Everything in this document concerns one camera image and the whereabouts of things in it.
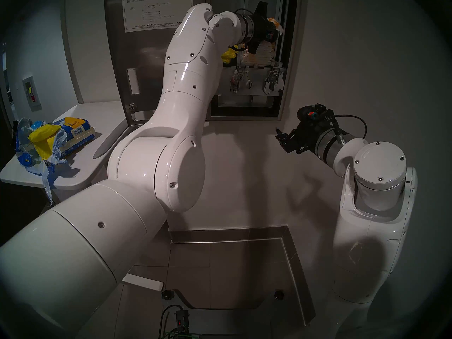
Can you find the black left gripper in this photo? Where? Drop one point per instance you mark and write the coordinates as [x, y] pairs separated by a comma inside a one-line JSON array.
[[259, 27]]

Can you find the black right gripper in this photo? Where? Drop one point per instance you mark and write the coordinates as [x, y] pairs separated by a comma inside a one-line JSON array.
[[309, 138]]

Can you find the white pad orange flower print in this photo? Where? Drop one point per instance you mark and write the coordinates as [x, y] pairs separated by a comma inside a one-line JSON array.
[[276, 25]]

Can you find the stainless steel dispenser door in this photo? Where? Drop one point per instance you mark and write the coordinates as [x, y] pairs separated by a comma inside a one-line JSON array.
[[141, 52]]

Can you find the dark robot base platform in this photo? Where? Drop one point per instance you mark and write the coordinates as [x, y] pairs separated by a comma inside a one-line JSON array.
[[229, 324]]

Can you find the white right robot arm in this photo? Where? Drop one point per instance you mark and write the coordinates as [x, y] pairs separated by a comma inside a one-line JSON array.
[[374, 229]]

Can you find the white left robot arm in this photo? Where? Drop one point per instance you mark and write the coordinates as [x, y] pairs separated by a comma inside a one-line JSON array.
[[141, 165]]

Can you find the stainless steel dispenser cabinet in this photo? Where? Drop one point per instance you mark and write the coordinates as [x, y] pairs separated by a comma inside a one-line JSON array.
[[292, 59]]

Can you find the chrome dispenser lever mechanism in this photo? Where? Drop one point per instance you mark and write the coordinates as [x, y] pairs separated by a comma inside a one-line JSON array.
[[239, 80], [273, 81]]

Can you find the white orange wrapped pad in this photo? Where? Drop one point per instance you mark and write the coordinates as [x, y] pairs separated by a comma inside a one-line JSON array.
[[267, 49], [267, 53], [266, 57], [265, 61], [267, 45]]

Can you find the white instruction sheet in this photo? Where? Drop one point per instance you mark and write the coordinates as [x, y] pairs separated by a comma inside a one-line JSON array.
[[148, 10]]

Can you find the black round knob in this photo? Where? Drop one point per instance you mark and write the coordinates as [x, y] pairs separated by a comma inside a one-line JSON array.
[[168, 294], [279, 295]]

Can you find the white table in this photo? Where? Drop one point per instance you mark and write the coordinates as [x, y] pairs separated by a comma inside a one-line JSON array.
[[99, 116]]

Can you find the black power box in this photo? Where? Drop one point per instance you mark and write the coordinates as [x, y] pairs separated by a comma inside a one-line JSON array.
[[180, 320]]

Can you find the blue pad package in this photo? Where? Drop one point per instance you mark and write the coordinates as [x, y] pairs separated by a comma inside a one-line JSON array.
[[76, 135]]

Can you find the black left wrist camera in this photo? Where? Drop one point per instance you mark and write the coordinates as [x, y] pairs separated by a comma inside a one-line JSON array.
[[271, 34]]

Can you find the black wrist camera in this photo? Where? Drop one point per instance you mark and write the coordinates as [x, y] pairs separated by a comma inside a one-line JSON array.
[[312, 113], [271, 34]]

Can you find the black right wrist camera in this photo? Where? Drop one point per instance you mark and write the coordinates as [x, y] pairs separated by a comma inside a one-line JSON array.
[[312, 113]]

